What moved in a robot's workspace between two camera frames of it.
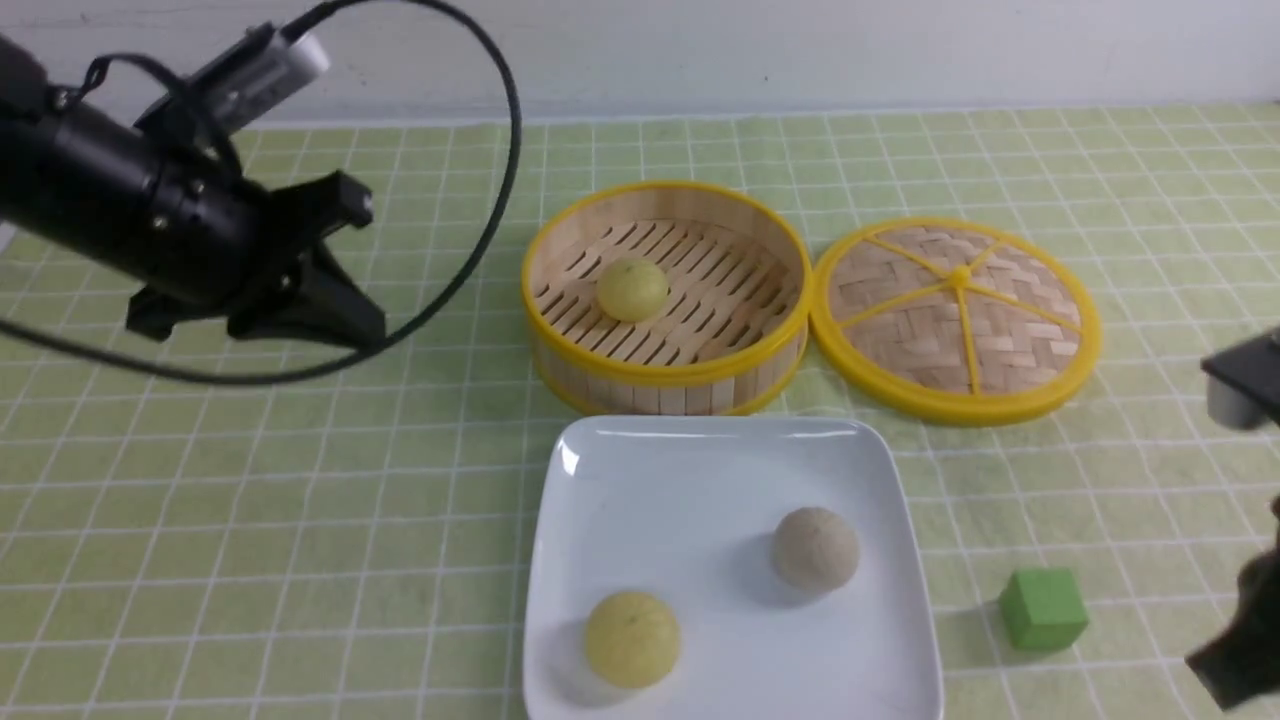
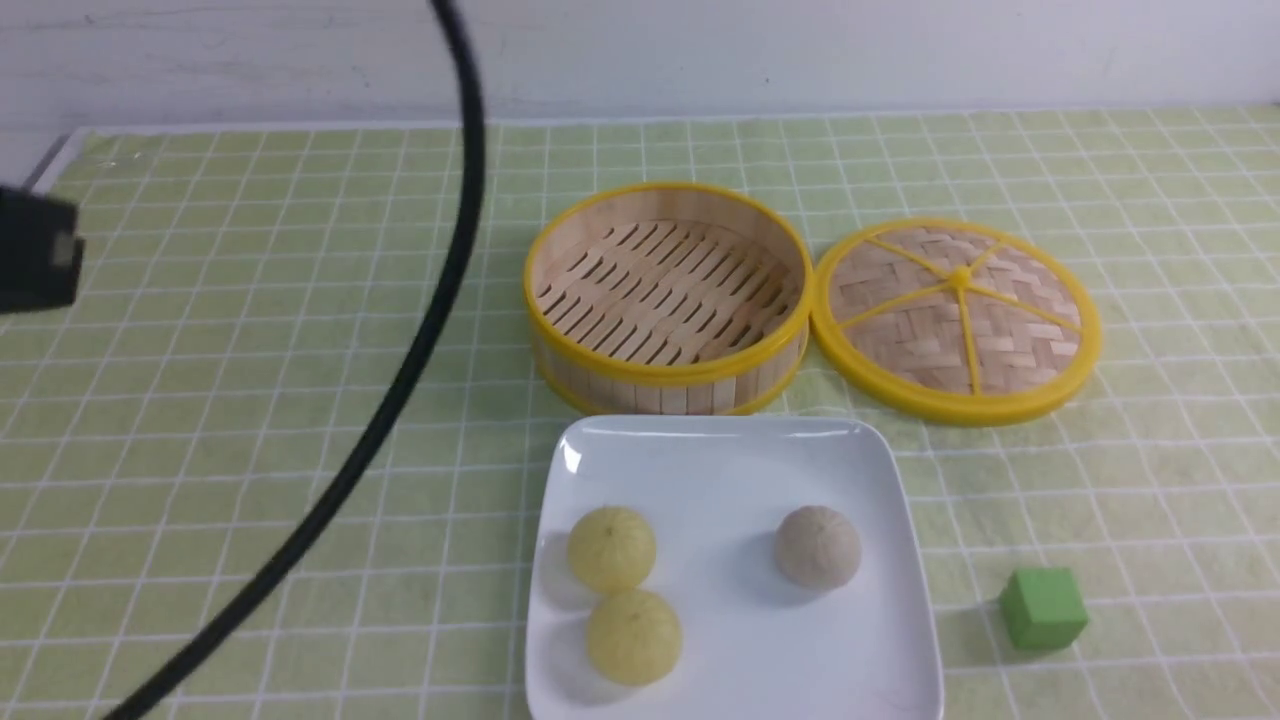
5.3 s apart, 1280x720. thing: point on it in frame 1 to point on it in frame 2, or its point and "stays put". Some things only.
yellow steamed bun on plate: [632, 640] stays put
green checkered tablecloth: [247, 527] stays put
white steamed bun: [815, 549] stays put
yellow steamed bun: [631, 290] to [613, 547]
